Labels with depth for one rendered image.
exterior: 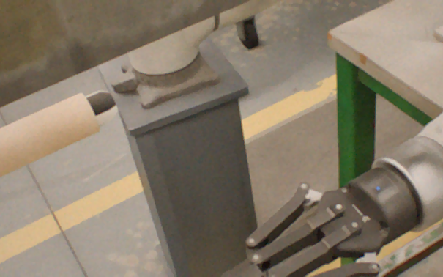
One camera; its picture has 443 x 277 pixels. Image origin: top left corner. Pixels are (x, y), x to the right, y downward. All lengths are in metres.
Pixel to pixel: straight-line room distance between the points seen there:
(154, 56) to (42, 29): 1.08
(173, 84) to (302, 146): 0.95
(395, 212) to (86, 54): 0.44
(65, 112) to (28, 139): 0.03
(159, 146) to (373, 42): 0.55
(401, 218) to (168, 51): 0.79
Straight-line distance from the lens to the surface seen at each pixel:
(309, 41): 2.78
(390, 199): 0.66
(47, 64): 0.28
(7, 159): 0.48
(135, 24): 0.29
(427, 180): 0.68
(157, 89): 1.40
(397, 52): 1.07
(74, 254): 2.11
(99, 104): 0.49
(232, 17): 1.41
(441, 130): 0.71
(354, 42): 1.10
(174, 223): 1.60
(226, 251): 1.74
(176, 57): 1.36
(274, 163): 2.21
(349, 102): 1.17
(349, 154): 1.26
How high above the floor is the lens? 1.54
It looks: 41 degrees down
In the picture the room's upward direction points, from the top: 10 degrees counter-clockwise
